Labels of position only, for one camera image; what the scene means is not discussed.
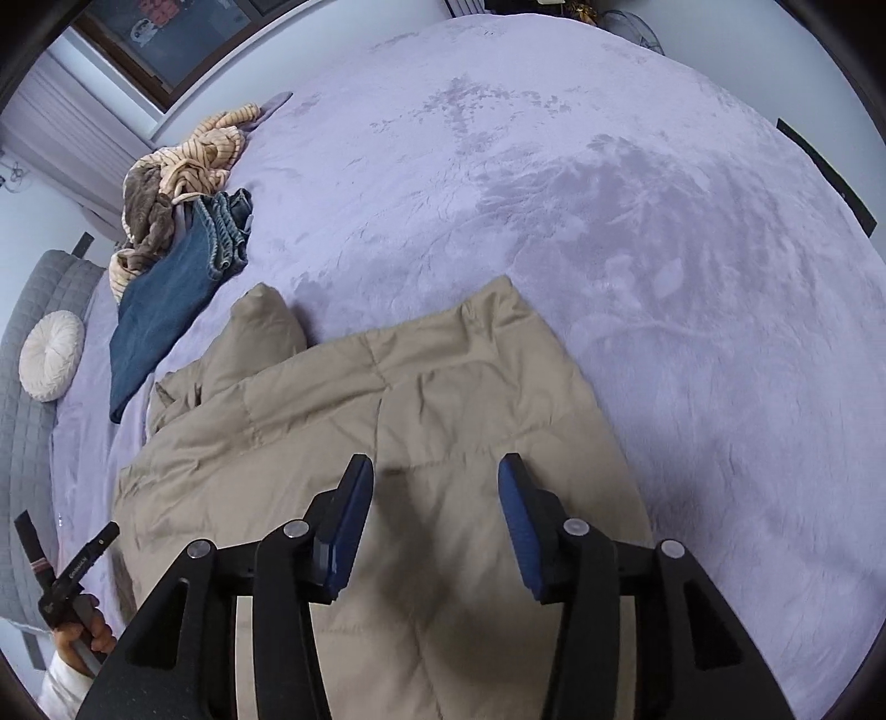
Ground beige puffer jacket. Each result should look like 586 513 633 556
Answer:
111 279 652 718

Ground white sleeve forearm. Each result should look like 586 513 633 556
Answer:
36 652 93 720

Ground striped tan clothes pile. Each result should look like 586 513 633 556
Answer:
108 104 263 303

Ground person left hand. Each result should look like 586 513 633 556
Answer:
53 594 117 667

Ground round cream cushion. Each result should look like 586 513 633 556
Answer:
18 311 86 404

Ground lavender plush bed blanket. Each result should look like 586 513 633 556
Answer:
60 15 884 718

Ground folded blue jeans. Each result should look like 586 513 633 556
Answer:
110 189 253 424

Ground grey quilted headboard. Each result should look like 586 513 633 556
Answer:
0 250 102 633

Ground grey curtain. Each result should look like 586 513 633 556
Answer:
2 55 150 243

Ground dark framed window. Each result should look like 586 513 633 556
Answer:
75 0 302 111

